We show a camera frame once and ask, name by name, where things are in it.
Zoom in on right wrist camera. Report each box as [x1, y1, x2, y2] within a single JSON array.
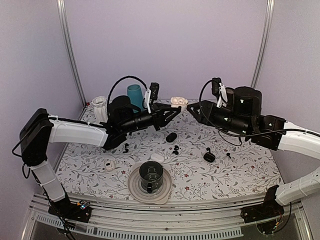
[[211, 77, 228, 108]]

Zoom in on right aluminium frame post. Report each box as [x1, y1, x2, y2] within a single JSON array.
[[250, 0, 275, 89]]

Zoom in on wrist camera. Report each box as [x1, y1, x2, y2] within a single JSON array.
[[211, 77, 228, 108], [142, 82, 160, 114]]

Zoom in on black case with gold line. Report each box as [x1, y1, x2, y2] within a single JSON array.
[[203, 152, 216, 163]]

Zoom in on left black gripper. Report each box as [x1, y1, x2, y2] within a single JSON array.
[[121, 102, 181, 134]]

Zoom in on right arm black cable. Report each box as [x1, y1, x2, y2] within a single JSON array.
[[199, 79, 320, 147]]

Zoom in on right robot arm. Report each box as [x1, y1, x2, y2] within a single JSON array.
[[187, 86, 320, 159]]

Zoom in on dark glass mug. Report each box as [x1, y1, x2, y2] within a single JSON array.
[[139, 161, 164, 194]]

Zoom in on aluminium frame post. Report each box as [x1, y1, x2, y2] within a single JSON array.
[[56, 0, 87, 107], [250, 0, 275, 89]]

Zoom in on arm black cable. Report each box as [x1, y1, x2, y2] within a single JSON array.
[[107, 75, 150, 106], [199, 79, 320, 147]]

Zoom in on left aluminium frame post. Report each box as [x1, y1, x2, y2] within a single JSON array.
[[56, 0, 87, 107]]

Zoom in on grey ceramic plate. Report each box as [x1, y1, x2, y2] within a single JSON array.
[[127, 163, 173, 205]]

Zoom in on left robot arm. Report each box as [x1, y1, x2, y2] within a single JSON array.
[[14, 95, 182, 217]]

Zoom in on cream earbud case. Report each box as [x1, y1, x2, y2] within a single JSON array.
[[170, 96, 189, 112], [104, 160, 116, 172]]

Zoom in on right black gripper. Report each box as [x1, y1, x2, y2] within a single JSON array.
[[186, 99, 252, 137]]

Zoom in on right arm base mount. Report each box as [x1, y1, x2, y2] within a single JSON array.
[[240, 201, 285, 223]]

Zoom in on black oval earbud case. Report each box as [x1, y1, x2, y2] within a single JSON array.
[[165, 132, 178, 143]]

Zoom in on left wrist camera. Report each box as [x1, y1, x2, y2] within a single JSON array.
[[142, 82, 160, 114]]

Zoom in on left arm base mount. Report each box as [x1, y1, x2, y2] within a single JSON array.
[[48, 198, 92, 223]]

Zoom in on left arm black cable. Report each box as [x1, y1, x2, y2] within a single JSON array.
[[107, 75, 150, 106]]

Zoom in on white ribbed vase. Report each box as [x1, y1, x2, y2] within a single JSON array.
[[91, 96, 108, 123]]

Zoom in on black stem earbud pair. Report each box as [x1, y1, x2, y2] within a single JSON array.
[[123, 143, 129, 153]]

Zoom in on teal vase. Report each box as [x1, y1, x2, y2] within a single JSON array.
[[126, 84, 144, 111]]

